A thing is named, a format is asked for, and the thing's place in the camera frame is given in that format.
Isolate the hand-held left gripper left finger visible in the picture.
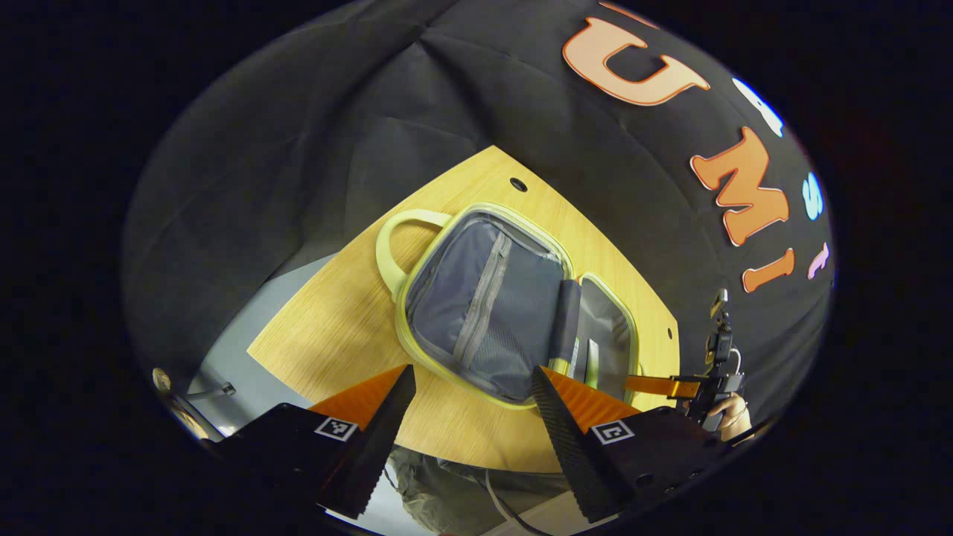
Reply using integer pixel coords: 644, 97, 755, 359
212, 363, 418, 520

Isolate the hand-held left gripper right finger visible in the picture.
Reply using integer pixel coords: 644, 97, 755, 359
530, 366, 736, 525

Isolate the cream yellow suitcase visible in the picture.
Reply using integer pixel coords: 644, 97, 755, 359
374, 201, 643, 410

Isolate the person's grey clothing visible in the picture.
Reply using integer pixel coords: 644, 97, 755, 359
386, 445, 589, 536

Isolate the white cable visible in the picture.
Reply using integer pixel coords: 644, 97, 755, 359
484, 469, 555, 536

